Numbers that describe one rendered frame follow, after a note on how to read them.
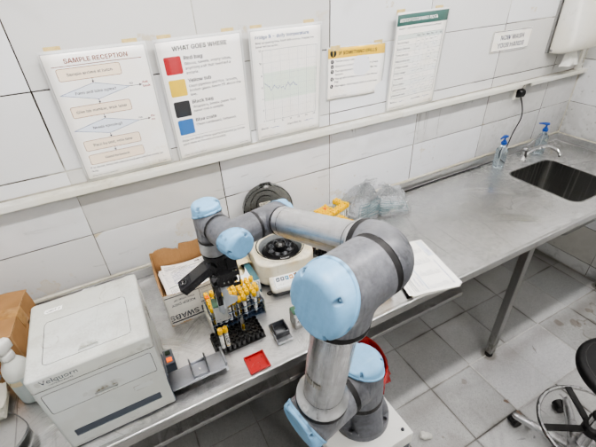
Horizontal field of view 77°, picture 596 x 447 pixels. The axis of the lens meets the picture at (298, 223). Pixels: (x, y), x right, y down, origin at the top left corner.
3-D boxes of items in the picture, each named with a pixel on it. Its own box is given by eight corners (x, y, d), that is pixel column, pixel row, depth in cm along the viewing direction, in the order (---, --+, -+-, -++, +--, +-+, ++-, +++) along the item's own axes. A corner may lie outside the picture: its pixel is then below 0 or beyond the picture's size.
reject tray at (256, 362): (251, 375, 116) (251, 373, 116) (243, 359, 121) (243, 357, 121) (270, 365, 119) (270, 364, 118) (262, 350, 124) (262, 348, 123)
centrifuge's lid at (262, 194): (239, 189, 149) (236, 183, 156) (249, 242, 161) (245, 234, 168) (291, 178, 155) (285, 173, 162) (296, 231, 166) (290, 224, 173)
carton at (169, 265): (171, 328, 133) (160, 298, 125) (156, 280, 155) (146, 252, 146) (236, 302, 142) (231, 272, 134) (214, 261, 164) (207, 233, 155)
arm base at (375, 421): (399, 430, 96) (401, 407, 91) (344, 450, 93) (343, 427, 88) (372, 382, 109) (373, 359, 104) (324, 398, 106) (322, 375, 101)
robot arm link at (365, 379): (393, 391, 95) (396, 355, 88) (357, 426, 88) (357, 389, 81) (357, 363, 103) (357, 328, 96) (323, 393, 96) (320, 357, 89)
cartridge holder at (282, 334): (278, 346, 125) (278, 339, 123) (268, 327, 132) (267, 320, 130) (293, 340, 127) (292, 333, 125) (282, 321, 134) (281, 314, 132)
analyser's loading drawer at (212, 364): (162, 400, 109) (157, 389, 106) (158, 382, 113) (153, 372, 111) (229, 369, 116) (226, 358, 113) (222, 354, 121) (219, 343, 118)
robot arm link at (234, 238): (265, 221, 87) (240, 204, 94) (224, 240, 81) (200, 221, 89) (268, 247, 92) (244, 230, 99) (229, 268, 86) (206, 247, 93)
